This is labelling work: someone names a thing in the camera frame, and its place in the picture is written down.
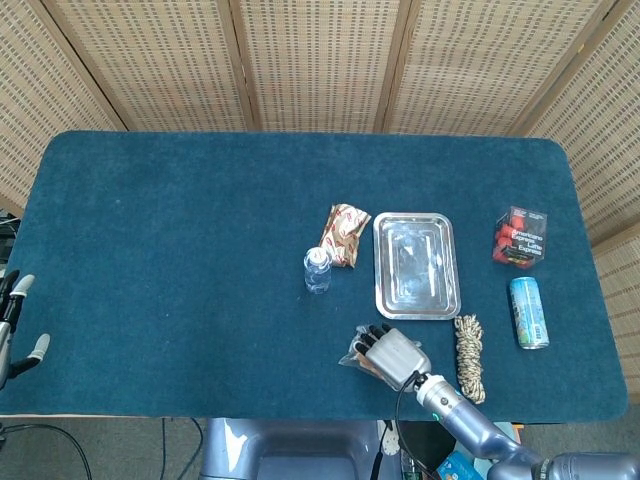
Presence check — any blue drink can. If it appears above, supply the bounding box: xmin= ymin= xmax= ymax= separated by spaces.
xmin=508 ymin=276 xmax=550 ymax=350

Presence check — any beige red-printed snack wrapper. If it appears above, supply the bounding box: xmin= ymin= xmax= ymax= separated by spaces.
xmin=318 ymin=202 xmax=373 ymax=270

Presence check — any white perforated plate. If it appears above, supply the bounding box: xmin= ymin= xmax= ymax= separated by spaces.
xmin=378 ymin=420 xmax=401 ymax=457

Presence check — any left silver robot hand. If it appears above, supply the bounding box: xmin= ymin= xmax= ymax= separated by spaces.
xmin=0 ymin=269 xmax=51 ymax=389

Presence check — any clear plastic water bottle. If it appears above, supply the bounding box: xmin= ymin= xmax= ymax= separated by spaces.
xmin=303 ymin=246 xmax=332 ymax=295

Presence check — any clear-wrapped pastry packet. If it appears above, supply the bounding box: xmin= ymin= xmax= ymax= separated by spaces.
xmin=337 ymin=324 xmax=382 ymax=377

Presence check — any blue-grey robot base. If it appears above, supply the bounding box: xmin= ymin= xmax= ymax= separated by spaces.
xmin=199 ymin=418 xmax=401 ymax=480

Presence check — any blue printed package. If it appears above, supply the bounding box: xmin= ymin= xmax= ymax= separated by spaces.
xmin=433 ymin=451 xmax=494 ymax=480

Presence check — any coiled beige braided rope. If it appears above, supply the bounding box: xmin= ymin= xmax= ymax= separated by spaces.
xmin=453 ymin=313 xmax=487 ymax=405

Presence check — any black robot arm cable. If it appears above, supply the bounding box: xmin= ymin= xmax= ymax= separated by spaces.
xmin=394 ymin=370 xmax=432 ymax=475

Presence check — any rectangular metal tray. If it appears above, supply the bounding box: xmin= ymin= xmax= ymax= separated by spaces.
xmin=372 ymin=211 xmax=462 ymax=321

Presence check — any woven wooden folding screen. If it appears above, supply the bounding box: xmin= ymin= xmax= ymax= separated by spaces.
xmin=0 ymin=0 xmax=640 ymax=381

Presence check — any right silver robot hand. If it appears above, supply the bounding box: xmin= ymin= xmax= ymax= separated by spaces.
xmin=351 ymin=323 xmax=433 ymax=392

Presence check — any black floor cable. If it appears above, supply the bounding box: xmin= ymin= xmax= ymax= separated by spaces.
xmin=158 ymin=418 xmax=204 ymax=480
xmin=0 ymin=424 xmax=94 ymax=480

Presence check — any blue table cloth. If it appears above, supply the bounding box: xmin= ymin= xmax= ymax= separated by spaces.
xmin=0 ymin=130 xmax=630 ymax=422

